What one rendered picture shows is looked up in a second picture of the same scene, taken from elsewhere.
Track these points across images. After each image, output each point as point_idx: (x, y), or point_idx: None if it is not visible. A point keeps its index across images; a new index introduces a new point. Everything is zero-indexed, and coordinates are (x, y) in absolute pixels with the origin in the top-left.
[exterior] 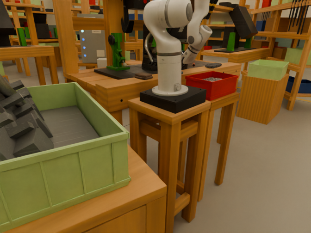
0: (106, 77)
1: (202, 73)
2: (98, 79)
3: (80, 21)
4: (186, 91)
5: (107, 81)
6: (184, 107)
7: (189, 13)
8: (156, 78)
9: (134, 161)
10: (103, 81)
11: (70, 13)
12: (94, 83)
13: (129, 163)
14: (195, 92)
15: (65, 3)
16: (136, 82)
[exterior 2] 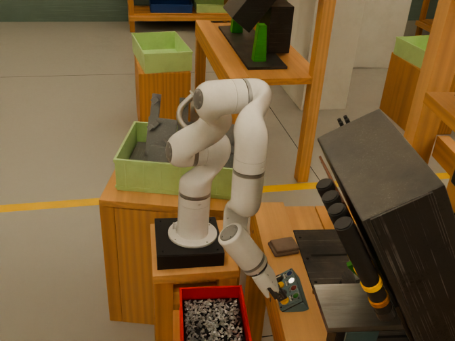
0: (334, 229)
1: (246, 327)
2: (326, 218)
3: (446, 153)
4: (168, 235)
5: (307, 222)
6: (155, 236)
7: (165, 151)
8: (271, 261)
9: (133, 199)
10: (309, 219)
11: (415, 129)
12: (298, 208)
13: (133, 196)
14: (159, 242)
15: (416, 114)
16: (259, 231)
